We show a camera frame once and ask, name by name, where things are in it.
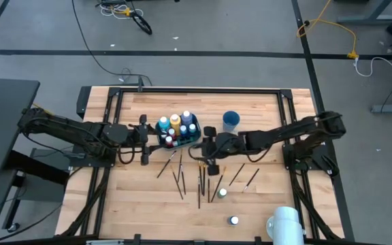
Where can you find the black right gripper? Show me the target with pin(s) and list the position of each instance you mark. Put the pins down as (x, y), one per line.
(210, 148)

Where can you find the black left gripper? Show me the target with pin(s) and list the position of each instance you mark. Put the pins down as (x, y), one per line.
(134, 134)

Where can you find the small red paint bottle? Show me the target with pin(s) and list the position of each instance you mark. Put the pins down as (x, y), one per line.
(168, 139)
(171, 132)

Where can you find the large teal paint bottle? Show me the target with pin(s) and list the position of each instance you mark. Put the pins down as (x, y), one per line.
(164, 123)

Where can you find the grey-blue plastic caddy tray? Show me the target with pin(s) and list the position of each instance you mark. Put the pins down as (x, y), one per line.
(185, 143)

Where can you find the large yellow paint bottle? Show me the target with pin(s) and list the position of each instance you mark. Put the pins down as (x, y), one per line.
(175, 119)

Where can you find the small sea green paint bottle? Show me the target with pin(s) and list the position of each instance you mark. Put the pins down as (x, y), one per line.
(192, 127)

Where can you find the small light blue paint bottle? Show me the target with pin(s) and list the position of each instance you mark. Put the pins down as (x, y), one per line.
(183, 129)

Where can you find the grey-blue plastic cup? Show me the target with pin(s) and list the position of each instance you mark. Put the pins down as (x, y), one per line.
(231, 119)

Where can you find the large purple paint bottle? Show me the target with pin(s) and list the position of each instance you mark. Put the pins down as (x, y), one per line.
(186, 117)

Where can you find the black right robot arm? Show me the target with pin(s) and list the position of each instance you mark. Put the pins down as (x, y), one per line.
(284, 131)

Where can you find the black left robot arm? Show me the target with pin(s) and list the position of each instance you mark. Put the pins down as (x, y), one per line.
(63, 129)

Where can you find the dark grey desk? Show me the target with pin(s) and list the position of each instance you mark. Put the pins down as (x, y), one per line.
(5, 119)

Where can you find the black frame side rail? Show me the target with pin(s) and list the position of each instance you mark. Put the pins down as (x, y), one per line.
(286, 109)
(116, 109)

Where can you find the black frame beam with lights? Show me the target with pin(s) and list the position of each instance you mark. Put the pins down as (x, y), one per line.
(199, 90)

